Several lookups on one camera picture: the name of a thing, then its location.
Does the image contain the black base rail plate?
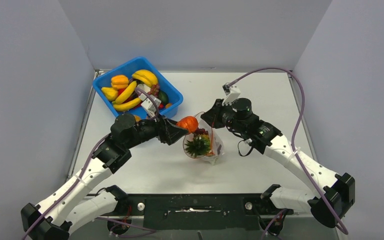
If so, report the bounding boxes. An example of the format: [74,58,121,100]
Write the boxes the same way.
[108,193,280,231]

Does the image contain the yellow toy lemon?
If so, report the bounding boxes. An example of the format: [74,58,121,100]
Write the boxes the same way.
[101,87,119,102]

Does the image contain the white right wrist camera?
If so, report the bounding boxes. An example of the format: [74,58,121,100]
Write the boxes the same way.
[222,83,241,106]

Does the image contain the yellow toy mango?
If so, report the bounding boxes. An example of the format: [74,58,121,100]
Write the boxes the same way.
[133,114,142,122]

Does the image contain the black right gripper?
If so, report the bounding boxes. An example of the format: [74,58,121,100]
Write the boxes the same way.
[201,99,246,135]

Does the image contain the orange toy bell pepper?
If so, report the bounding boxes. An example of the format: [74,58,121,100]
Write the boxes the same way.
[110,74,130,90]

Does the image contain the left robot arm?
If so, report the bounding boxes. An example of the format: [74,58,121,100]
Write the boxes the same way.
[21,113,189,240]

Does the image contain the yellow banana bunch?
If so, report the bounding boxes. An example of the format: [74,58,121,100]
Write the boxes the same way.
[132,69,159,87]

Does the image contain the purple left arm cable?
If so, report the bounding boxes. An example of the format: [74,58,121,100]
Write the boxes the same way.
[21,86,161,240]

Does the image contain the dark green toy avocado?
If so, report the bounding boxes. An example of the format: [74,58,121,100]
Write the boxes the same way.
[157,90,170,106]

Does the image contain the orange toy tangerine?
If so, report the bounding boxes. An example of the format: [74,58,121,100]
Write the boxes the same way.
[176,116,199,134]

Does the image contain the orange toy pineapple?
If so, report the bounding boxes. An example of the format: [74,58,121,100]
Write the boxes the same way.
[184,135,212,159]

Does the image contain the white toy garlic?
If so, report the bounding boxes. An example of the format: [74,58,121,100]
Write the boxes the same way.
[137,83,151,94]

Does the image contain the small red grape bunch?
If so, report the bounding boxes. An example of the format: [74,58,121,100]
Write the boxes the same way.
[148,83,160,98]

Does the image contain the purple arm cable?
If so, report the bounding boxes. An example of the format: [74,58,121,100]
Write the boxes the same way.
[21,86,161,240]
[226,67,349,236]

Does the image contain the dark purple toy grapes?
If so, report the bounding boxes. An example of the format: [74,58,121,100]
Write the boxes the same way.
[193,128,209,136]

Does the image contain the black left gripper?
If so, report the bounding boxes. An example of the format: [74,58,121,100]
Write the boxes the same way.
[125,109,188,149]

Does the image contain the blue plastic bin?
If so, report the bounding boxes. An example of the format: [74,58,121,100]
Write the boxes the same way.
[92,56,184,119]

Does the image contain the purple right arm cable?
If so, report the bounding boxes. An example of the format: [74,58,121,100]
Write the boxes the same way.
[226,67,349,236]

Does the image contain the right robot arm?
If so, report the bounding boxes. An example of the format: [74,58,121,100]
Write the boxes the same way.
[201,98,355,228]

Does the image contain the yellow toy banana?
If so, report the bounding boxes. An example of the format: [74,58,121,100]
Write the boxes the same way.
[112,81,138,105]
[112,97,142,112]

